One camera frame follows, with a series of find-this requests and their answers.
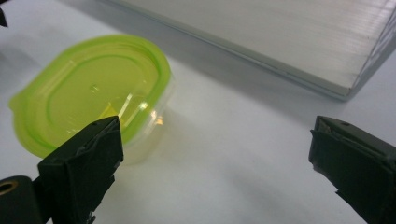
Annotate clear container with green lid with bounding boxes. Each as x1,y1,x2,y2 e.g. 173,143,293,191
7,34,176,166

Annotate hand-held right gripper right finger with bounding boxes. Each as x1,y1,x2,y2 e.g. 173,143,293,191
308,115,396,224

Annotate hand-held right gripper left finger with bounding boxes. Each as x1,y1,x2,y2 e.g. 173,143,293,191
32,115,125,224

